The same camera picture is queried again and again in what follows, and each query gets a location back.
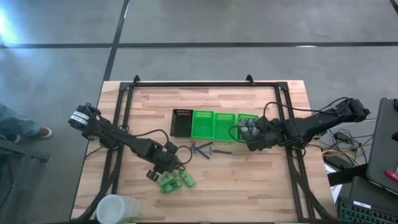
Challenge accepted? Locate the person's shoe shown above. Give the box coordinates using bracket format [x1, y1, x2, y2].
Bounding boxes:
[38, 126, 53, 139]

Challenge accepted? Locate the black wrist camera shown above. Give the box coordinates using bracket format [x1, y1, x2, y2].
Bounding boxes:
[257, 116, 276, 131]
[163, 141, 178, 154]

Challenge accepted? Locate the black floor stand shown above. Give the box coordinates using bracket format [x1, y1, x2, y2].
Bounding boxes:
[0, 136, 51, 163]

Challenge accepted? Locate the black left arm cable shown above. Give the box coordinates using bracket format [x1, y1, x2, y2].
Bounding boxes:
[116, 124, 194, 166]

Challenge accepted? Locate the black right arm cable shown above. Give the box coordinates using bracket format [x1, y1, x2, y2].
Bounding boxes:
[228, 96, 351, 144]

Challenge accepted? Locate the yellow cable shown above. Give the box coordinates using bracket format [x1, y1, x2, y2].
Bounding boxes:
[322, 143, 373, 157]

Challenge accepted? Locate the green plastic basket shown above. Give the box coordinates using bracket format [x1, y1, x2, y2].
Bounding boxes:
[213, 112, 237, 142]
[190, 110, 215, 139]
[236, 113, 260, 143]

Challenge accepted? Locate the black metal table frame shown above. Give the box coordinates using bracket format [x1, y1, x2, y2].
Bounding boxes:
[104, 74, 332, 222]

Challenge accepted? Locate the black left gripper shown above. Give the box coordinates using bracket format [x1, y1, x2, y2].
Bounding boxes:
[146, 148, 187, 183]

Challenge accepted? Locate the grey laptop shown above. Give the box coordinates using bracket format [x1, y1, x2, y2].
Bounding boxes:
[366, 96, 398, 194]

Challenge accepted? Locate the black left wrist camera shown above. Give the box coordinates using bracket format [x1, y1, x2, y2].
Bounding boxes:
[163, 141, 178, 154]

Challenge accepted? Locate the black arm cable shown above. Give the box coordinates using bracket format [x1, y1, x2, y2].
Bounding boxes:
[116, 124, 194, 166]
[228, 96, 351, 144]

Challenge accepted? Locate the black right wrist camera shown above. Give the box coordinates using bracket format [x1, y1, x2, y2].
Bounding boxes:
[257, 116, 276, 131]

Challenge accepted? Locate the black keyboard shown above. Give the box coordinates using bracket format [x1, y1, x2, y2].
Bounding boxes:
[337, 196, 398, 224]

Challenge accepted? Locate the white paper sheet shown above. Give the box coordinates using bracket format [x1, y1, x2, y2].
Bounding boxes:
[324, 162, 343, 203]

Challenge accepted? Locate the black bar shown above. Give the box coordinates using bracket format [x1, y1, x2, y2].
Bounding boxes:
[326, 163, 369, 187]

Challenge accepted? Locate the black case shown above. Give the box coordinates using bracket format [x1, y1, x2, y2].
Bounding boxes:
[348, 175, 398, 215]

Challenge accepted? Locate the green travel bottle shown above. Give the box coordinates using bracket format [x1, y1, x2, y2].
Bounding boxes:
[160, 179, 183, 194]
[157, 172, 177, 188]
[178, 169, 197, 188]

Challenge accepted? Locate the black plastic basket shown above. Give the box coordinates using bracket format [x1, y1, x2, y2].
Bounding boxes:
[169, 108, 194, 138]

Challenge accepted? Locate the translucent white plastic cup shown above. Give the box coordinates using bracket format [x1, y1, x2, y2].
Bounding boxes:
[95, 194, 141, 224]

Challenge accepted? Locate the red object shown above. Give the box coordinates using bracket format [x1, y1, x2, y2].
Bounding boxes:
[384, 169, 398, 184]

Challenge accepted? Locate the person's leg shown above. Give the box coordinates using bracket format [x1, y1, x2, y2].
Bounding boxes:
[0, 102, 41, 139]

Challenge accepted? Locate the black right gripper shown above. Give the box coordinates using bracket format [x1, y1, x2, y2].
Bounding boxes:
[244, 124, 282, 152]

